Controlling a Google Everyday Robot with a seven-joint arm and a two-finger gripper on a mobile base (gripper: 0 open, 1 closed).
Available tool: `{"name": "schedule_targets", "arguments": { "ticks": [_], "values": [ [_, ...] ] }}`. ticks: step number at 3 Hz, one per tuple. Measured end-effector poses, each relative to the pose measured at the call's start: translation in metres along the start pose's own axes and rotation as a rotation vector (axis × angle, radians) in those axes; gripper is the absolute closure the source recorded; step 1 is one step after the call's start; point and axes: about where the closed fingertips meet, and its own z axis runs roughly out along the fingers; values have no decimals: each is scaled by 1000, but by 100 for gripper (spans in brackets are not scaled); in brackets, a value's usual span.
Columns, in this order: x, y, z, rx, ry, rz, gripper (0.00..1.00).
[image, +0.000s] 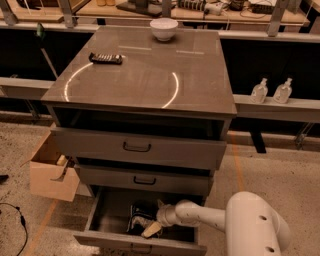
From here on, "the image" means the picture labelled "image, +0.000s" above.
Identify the black remote control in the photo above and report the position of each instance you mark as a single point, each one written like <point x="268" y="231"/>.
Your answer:
<point x="105" y="59"/>

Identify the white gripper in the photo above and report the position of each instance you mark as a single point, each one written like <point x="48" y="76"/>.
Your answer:
<point x="165" y="213"/>

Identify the grey metal rail shelf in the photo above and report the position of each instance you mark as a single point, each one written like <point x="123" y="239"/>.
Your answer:
<point x="296" y="110"/>

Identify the wooden workbench with clutter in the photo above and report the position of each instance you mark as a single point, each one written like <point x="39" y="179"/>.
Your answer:
<point x="89" y="9"/>

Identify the grey drawer cabinet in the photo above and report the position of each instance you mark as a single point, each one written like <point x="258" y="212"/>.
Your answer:
<point x="178" y="89"/>

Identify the cardboard box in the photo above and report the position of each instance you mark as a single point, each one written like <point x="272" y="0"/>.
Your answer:
<point x="51" y="173"/>

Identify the white ceramic bowl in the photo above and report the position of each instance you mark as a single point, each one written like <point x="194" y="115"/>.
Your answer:
<point x="163" y="29"/>

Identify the left clear pump bottle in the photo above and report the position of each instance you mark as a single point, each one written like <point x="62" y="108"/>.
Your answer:
<point x="259" y="92"/>

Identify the clear pump bottle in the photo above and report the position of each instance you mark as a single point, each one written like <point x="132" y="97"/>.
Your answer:
<point x="283" y="92"/>
<point x="259" y="92"/>

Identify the grey top drawer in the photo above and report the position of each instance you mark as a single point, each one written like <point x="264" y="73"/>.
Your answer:
<point x="134" y="148"/>

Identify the right clear pump bottle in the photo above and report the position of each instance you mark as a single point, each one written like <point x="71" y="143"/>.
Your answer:
<point x="283" y="92"/>

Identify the grey bottom drawer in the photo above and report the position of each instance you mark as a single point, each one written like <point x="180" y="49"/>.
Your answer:
<point x="109" y="218"/>

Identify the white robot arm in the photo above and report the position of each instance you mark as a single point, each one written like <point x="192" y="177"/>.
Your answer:
<point x="252" y="227"/>

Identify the black white snack bag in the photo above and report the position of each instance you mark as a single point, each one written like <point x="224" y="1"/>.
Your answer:
<point x="142" y="213"/>

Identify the grey middle drawer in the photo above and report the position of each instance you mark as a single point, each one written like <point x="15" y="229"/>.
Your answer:
<point x="145" y="180"/>

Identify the grey drawer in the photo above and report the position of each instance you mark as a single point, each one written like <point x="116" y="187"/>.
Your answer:
<point x="109" y="218"/>
<point x="145" y="180"/>
<point x="134" y="148"/>

